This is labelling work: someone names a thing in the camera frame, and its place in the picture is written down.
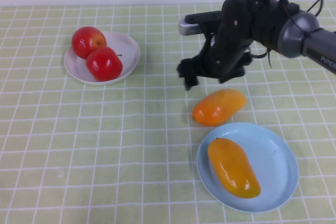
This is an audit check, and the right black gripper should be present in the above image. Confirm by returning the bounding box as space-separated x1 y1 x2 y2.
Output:
177 0 264 91

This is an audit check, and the orange mango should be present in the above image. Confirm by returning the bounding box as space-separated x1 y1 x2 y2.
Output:
192 89 247 127

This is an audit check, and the yellow mango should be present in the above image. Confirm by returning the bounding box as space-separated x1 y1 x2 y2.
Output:
207 137 262 199

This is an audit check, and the red apple with dark stem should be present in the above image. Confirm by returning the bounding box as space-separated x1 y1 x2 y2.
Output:
85 46 123 82

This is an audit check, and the red apple with yellow blush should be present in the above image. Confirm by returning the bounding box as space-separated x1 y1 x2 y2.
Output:
71 26 108 60

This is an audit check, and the white round plate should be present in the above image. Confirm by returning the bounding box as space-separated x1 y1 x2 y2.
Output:
64 30 141 86

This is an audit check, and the light blue round plate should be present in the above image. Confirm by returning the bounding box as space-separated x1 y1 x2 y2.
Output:
196 122 299 214

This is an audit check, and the green checked tablecloth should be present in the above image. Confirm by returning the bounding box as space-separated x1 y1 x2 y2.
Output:
0 1 336 224

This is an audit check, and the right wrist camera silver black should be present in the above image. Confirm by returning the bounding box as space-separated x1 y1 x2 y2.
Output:
178 10 224 36

